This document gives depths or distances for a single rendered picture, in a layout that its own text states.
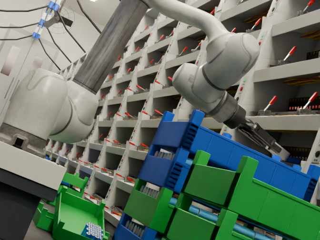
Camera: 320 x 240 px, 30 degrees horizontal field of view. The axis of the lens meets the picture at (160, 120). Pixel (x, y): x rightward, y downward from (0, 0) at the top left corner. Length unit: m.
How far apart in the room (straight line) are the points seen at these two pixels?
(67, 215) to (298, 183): 1.47
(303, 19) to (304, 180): 1.00
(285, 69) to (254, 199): 1.25
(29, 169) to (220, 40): 0.68
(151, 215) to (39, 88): 0.90
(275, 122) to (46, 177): 0.75
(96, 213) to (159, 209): 1.51
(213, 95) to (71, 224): 0.98
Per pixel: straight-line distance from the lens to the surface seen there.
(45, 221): 2.51
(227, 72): 1.71
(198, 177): 0.98
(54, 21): 8.51
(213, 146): 1.15
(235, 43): 1.69
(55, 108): 1.96
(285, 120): 1.91
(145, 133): 3.60
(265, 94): 2.32
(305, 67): 1.97
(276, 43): 2.36
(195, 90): 1.78
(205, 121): 2.56
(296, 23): 2.19
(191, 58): 3.20
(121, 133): 4.28
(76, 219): 2.55
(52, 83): 1.96
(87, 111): 2.12
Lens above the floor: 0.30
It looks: 7 degrees up
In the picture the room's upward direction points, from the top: 22 degrees clockwise
